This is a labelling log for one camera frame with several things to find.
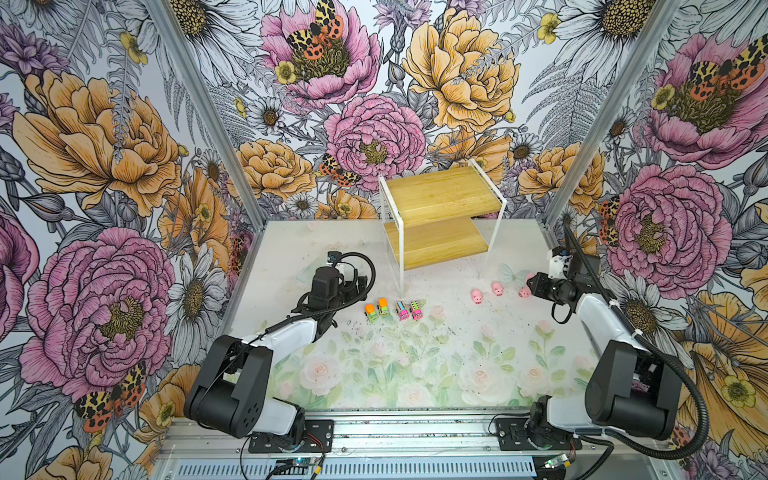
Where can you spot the green pink toy bus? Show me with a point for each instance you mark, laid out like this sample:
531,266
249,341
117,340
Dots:
415,309

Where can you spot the blue pink toy bus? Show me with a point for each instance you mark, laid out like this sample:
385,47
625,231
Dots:
402,311

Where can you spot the orange green toy truck left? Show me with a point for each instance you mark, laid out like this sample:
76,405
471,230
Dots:
371,313

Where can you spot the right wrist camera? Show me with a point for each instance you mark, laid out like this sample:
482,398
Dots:
562,264

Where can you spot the two-tier bamboo shelf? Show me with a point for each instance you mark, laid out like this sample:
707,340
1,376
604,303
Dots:
441,216

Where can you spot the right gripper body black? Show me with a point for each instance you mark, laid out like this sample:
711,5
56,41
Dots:
550,288

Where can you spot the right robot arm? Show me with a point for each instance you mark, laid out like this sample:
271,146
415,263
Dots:
632,390

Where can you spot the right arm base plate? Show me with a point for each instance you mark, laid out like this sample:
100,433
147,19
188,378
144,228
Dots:
520,434

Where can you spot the pink toy pig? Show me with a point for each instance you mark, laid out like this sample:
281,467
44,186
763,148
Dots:
477,296
525,291
497,288

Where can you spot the aluminium front rail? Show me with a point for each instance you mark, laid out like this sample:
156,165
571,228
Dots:
375,433

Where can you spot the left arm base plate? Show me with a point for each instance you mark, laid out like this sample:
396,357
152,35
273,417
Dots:
316,436

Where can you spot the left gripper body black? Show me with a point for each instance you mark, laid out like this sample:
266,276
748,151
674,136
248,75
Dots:
347,294

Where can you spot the orange green toy truck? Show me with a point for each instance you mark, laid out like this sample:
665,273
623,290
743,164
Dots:
371,313
383,308

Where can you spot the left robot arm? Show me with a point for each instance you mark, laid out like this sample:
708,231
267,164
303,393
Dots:
230,392

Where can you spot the orange green toy truck right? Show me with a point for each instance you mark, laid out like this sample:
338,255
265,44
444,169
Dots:
383,308

